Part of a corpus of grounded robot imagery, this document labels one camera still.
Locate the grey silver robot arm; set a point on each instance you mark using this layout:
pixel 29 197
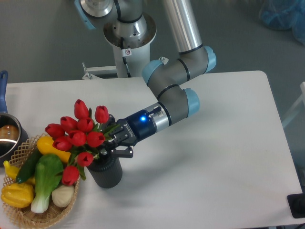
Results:
pixel 163 78

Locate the small yellow gourd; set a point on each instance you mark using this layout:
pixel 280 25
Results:
pixel 12 171

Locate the white garlic bulb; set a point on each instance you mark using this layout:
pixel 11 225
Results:
pixel 62 196

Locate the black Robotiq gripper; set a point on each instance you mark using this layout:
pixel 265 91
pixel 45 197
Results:
pixel 127 132

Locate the yellow bell pepper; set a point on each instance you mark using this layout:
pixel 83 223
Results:
pixel 17 195

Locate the dark grey ribbed vase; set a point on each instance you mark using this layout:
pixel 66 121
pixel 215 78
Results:
pixel 106 171

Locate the yellow squash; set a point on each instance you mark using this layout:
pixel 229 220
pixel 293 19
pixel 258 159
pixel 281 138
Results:
pixel 45 146

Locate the black device at table edge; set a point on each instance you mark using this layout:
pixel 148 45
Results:
pixel 297 205

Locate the red tulip bouquet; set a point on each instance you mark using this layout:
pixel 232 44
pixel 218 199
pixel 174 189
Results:
pixel 82 136

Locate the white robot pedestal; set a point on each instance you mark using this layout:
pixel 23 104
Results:
pixel 131 45

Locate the dark green cucumber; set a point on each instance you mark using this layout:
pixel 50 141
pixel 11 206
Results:
pixel 27 170

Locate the green bok choy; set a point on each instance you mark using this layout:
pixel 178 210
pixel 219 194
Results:
pixel 47 177

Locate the blue handled saucepan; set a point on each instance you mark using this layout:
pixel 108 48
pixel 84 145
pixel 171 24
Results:
pixel 12 134

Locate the woven wicker basket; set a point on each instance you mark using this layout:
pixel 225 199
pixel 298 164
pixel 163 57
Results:
pixel 24 218

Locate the blue plastic bag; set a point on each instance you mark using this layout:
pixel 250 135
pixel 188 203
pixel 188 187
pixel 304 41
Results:
pixel 283 15

